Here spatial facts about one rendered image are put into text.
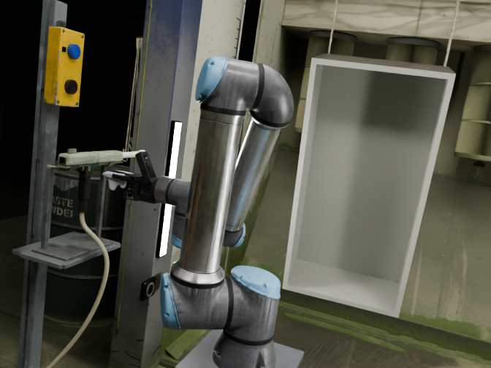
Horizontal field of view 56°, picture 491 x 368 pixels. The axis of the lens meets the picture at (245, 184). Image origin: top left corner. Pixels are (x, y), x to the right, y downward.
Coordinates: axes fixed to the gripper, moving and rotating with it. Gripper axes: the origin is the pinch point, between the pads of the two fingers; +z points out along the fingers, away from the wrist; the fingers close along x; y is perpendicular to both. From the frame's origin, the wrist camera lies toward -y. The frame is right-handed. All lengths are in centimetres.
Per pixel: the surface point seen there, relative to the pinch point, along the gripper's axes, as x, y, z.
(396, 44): 199, -84, -74
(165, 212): 48, 23, 2
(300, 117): 201, -27, -17
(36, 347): -1, 74, 25
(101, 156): 4.6, -3.9, 7.2
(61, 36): -6.1, -42.6, 19.4
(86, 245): 2.6, 29.4, 8.8
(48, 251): -11.0, 29.4, 13.7
